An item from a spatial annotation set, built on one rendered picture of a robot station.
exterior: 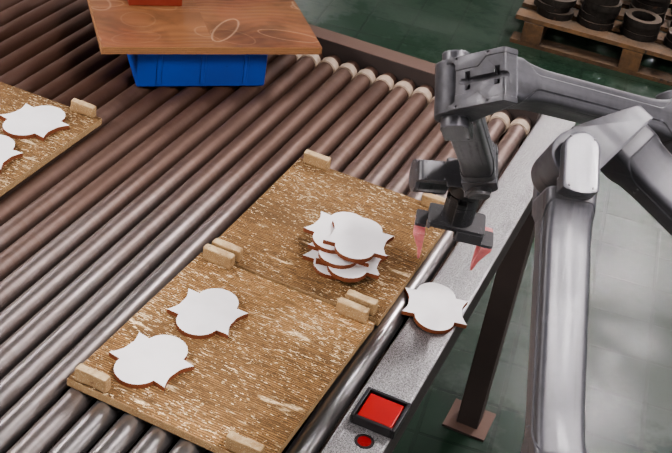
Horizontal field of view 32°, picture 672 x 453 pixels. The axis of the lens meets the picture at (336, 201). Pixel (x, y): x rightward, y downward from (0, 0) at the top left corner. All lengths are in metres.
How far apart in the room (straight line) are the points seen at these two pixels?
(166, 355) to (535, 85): 0.75
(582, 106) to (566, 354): 0.48
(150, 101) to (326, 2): 3.01
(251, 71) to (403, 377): 1.01
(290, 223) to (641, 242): 2.22
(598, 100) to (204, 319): 0.77
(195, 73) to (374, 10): 2.95
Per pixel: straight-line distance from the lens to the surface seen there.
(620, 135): 1.33
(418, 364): 2.03
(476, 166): 1.88
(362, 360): 2.01
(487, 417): 3.36
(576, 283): 1.27
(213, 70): 2.73
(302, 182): 2.41
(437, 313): 2.14
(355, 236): 2.17
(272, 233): 2.24
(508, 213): 2.48
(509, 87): 1.55
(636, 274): 4.12
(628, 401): 3.58
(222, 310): 2.03
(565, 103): 1.61
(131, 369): 1.90
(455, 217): 2.06
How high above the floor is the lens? 2.21
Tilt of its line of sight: 32 degrees down
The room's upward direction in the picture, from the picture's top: 10 degrees clockwise
